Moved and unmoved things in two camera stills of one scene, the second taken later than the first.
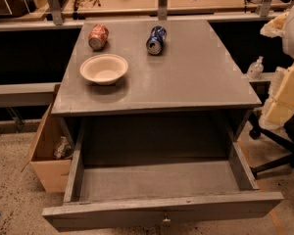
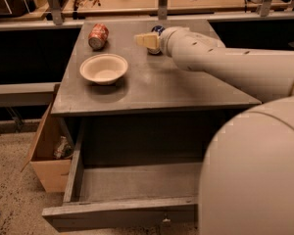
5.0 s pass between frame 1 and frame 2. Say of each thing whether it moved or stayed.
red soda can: stayed
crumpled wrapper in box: stayed
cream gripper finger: moved
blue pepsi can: stayed
